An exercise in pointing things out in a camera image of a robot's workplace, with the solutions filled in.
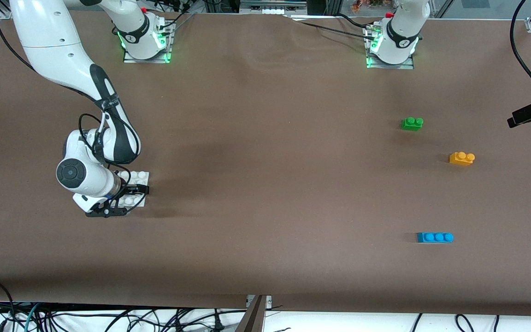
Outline brown table cover sheet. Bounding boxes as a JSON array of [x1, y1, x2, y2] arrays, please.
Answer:
[[0, 9, 531, 317]]

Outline teal floor cable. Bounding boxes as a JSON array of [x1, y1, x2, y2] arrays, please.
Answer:
[[14, 303, 41, 332]]

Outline yellow two-stud block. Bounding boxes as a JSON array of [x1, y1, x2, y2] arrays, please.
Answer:
[[449, 152, 475, 166]]

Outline blue three-stud block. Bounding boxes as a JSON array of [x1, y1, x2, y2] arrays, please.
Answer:
[[417, 232, 454, 243]]

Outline white power strip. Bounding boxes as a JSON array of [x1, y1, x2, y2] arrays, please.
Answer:
[[240, 0, 307, 15]]

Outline metal table post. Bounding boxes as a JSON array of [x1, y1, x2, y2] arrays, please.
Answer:
[[236, 294, 273, 332]]

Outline black table cable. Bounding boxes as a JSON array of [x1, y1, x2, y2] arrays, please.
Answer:
[[293, 19, 377, 38], [337, 13, 377, 29]]

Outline white studded base plate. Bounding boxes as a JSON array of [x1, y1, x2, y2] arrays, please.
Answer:
[[117, 171, 150, 209]]

